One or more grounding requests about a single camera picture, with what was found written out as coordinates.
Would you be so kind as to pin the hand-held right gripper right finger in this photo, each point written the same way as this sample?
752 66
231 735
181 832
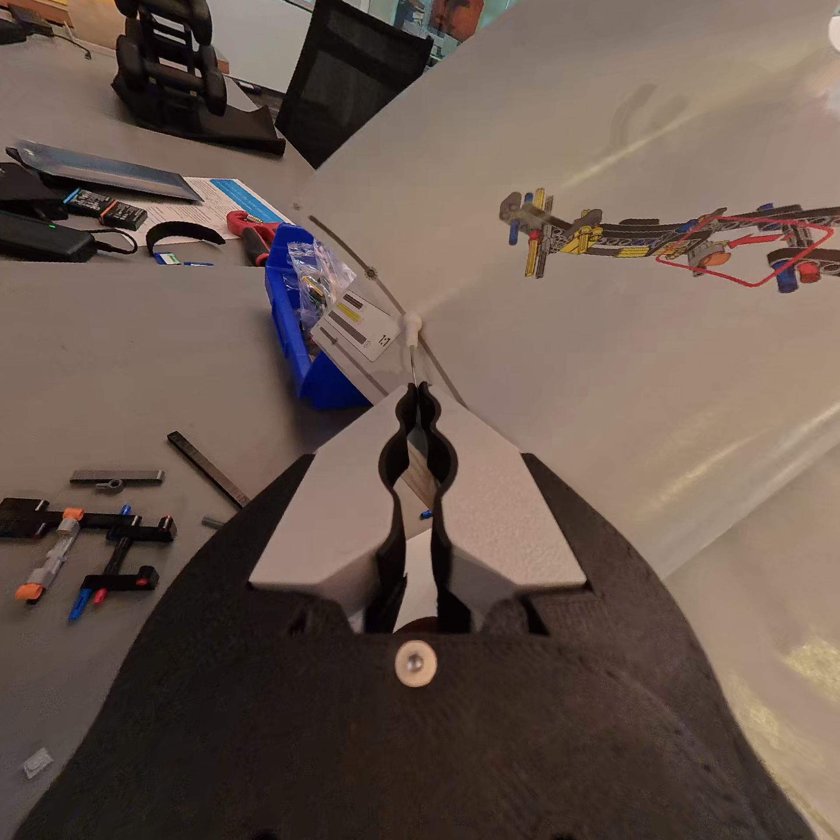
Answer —
512 525

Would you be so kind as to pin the black office chair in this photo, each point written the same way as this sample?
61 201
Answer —
354 79

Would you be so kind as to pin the blue plastic parts bin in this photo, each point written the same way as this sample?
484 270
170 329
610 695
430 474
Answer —
328 387

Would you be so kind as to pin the silver antistatic bag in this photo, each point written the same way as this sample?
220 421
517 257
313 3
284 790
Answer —
105 167

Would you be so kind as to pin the black power brick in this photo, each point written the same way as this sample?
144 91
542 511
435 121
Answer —
39 239

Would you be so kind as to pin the black moulded holder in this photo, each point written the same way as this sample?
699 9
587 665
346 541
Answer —
177 85

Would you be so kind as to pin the bunch of clear parts bags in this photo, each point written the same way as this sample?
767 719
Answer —
321 275

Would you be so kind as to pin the black yellow lego assembly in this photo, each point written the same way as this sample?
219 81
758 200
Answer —
92 522

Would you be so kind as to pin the lego instruction booklet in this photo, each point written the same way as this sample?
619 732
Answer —
525 131

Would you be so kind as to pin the white base plate with dome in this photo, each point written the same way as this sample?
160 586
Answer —
420 577

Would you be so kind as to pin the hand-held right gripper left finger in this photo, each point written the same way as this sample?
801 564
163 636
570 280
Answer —
328 525

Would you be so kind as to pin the long black lego beam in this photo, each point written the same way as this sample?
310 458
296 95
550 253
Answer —
207 467

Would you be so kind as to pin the black device with antenna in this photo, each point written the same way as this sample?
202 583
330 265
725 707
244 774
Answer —
26 190

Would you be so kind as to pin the grey lego beam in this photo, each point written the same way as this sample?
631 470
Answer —
131 477

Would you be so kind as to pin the short dark grey lego axle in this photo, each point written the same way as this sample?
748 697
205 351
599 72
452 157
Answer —
213 523

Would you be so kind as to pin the scattered small loose lego pieces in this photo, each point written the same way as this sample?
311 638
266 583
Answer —
37 763

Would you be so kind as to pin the paper sheet with blue header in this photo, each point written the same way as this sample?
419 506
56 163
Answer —
223 203

